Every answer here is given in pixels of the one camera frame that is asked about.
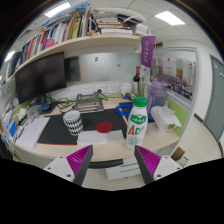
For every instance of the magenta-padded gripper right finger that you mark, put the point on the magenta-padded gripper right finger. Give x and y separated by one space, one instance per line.
166 165

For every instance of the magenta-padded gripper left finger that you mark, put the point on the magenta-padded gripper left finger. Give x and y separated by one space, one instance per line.
59 166

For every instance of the white drink bottle green cap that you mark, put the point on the white drink bottle green cap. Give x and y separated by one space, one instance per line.
136 128

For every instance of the purple translucent water bottle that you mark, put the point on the purple translucent water bottle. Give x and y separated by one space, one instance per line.
159 95

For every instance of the black desk mat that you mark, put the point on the black desk mat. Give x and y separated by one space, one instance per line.
55 131

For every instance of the open white notebook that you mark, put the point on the open white notebook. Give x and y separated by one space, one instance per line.
32 132

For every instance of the white cardboard box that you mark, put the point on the white cardboard box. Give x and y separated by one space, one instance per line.
123 170

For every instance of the black white diamond mug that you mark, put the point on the black white diamond mug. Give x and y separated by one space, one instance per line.
74 124

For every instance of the white paper napkin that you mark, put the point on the white paper napkin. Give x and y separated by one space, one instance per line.
95 137

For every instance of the crumpled white tissue pack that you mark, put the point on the crumpled white tissue pack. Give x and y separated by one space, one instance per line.
165 118

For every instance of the flat round red coaster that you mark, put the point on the flat round red coaster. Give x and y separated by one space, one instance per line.
104 127

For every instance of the small blue device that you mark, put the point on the small blue device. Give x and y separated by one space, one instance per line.
42 107

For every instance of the grey metal laptop stand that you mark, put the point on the grey metal laptop stand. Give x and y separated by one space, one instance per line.
89 104

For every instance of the grey door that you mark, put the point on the grey door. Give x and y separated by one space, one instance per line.
215 100

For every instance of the white round jar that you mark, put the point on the white round jar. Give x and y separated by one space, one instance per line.
126 89

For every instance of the black computer monitor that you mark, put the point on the black computer monitor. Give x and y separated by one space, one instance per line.
40 78

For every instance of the dark wine bottle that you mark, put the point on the dark wine bottle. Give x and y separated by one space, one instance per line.
136 79

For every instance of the purple hanging banner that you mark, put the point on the purple hanging banner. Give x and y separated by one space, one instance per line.
147 50

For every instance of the shelf with books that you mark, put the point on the shelf with books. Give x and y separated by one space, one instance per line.
83 31

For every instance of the rectangular ceiling light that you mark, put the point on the rectangular ceiling light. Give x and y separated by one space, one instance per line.
57 9
170 17

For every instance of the wall photo board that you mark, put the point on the wall photo board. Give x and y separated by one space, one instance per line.
175 76

